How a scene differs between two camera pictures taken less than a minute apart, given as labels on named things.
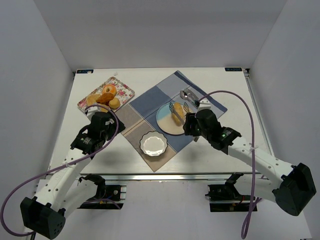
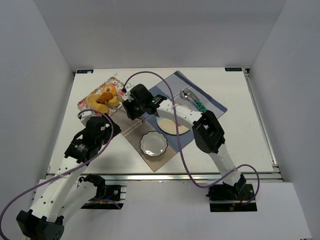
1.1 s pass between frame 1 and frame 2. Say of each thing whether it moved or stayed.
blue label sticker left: stayed
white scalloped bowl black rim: stayed
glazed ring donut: stayed
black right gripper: moved
